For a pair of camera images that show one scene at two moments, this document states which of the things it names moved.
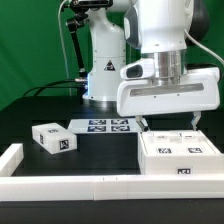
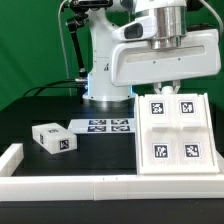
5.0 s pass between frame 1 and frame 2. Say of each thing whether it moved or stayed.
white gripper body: moved
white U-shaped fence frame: stayed
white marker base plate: stayed
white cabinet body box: moved
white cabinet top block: stayed
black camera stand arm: stayed
